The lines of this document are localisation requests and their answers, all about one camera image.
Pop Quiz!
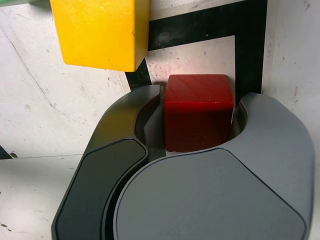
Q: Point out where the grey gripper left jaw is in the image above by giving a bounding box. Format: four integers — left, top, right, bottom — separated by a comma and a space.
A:
50, 84, 167, 240

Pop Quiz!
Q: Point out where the yellow cube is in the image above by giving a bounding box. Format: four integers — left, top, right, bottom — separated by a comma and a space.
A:
49, 0, 151, 73

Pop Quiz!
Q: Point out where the black tape square outline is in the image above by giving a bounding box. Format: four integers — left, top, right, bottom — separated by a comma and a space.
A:
124, 0, 268, 95

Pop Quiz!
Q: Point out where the red cube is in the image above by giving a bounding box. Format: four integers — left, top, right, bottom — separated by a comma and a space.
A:
162, 74, 236, 153

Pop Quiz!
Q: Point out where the green cube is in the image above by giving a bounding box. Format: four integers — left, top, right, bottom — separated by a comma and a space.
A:
0, 0, 51, 5

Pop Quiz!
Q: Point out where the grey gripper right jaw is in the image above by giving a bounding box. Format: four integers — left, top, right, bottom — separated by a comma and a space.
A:
112, 91, 316, 240

